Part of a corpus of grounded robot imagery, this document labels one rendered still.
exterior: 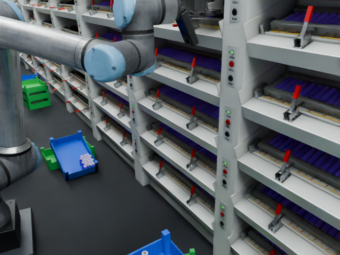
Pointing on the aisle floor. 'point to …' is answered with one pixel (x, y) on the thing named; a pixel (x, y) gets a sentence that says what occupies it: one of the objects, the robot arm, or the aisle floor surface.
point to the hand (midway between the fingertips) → (221, 11)
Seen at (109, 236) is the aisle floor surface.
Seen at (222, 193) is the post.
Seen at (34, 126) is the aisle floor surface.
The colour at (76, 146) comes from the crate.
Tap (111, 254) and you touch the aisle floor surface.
